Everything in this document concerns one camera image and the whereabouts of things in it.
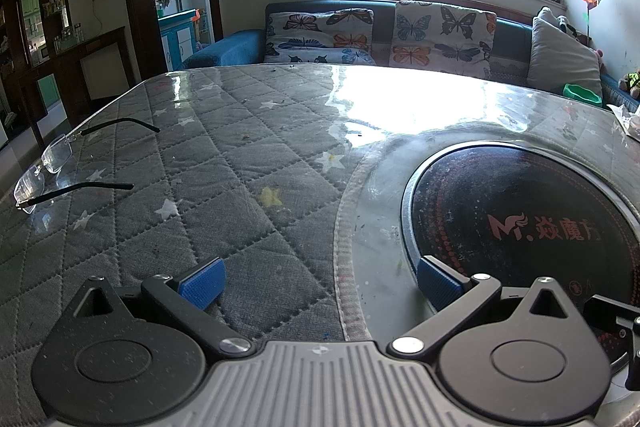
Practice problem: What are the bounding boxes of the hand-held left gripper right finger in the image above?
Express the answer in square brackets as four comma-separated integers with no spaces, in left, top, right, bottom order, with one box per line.
[387,255,598,360]

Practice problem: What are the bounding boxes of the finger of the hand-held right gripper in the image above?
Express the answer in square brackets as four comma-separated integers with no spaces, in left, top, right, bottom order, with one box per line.
[583,294,640,390]

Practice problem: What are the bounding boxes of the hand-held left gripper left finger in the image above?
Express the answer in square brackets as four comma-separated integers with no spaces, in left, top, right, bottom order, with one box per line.
[62,256,253,360]

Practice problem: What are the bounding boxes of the round black induction cooktop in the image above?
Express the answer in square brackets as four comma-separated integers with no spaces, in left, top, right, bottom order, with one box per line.
[400,142,640,389]

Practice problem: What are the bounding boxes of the rimless eyeglasses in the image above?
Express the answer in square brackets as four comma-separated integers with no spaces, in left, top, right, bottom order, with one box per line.
[14,118,162,214]

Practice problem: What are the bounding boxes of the white tissue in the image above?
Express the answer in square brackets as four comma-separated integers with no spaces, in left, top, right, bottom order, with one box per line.
[606,103,640,131]

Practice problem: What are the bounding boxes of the green bowl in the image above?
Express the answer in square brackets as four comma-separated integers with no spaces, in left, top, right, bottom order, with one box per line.
[562,83,603,108]

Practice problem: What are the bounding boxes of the plush toy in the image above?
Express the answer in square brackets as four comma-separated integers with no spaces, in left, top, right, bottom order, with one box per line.
[619,69,640,100]

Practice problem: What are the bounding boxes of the blue sofa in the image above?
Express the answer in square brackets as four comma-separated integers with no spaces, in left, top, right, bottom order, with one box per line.
[182,0,640,108]

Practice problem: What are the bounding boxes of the butterfly print cushion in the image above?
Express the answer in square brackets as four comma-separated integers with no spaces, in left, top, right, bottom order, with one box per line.
[264,8,377,66]
[391,1,498,80]

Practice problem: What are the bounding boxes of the blue cabinet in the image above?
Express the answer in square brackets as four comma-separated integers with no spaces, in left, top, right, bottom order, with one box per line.
[159,9,199,70]

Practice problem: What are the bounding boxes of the grey pillow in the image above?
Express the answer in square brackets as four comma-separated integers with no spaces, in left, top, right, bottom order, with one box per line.
[526,7,603,96]

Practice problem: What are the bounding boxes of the dark wooden cabinet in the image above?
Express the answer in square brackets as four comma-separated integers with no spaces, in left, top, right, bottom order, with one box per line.
[0,0,139,148]

